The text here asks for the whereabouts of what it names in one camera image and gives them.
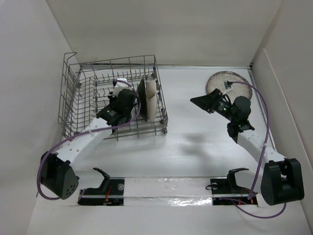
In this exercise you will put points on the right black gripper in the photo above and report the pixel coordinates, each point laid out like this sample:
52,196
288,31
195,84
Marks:
209,102

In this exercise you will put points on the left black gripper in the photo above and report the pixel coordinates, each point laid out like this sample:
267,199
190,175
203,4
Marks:
112,99

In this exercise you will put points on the cream plate with metallic rim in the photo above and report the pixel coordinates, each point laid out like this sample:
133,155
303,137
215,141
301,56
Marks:
141,90

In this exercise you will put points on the speckled beige round plate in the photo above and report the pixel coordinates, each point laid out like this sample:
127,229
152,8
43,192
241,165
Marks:
217,80

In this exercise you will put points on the cream three-section divided plate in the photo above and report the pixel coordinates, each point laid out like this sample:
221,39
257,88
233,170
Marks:
151,96

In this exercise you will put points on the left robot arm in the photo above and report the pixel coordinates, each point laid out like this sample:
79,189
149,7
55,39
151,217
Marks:
56,178

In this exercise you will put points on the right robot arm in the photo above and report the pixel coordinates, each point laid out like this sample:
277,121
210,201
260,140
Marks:
277,178

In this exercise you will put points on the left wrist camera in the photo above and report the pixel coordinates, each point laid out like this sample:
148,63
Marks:
121,84

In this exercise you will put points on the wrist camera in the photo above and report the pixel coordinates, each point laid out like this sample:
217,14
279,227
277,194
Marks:
121,84
228,87

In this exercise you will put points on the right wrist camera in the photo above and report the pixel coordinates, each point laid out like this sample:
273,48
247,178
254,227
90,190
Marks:
228,87

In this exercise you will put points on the grey wire dish rack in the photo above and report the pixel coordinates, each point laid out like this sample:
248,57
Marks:
86,88

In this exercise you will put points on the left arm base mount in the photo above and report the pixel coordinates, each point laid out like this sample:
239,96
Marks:
109,193

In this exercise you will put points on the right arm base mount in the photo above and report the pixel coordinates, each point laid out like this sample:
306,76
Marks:
225,191

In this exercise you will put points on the metal rail bar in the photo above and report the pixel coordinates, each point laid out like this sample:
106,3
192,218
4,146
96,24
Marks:
170,194

